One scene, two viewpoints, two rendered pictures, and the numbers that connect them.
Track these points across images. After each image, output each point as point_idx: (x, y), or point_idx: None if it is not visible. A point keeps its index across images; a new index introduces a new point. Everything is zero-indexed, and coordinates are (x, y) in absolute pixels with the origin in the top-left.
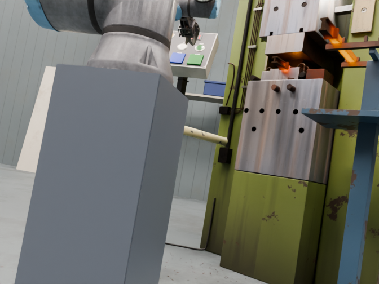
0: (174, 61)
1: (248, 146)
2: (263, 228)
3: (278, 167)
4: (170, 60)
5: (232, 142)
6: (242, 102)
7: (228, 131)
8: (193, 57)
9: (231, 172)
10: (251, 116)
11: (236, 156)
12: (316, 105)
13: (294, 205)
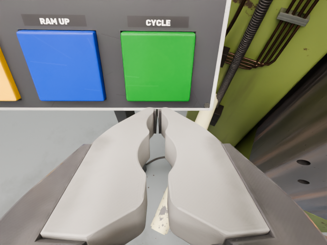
0: (67, 98)
1: (279, 185)
2: None
3: (320, 213)
4: (42, 94)
5: (225, 98)
6: (263, 46)
7: (220, 90)
8: (144, 59)
9: (218, 123)
10: (309, 172)
11: (228, 113)
12: None
13: (317, 227)
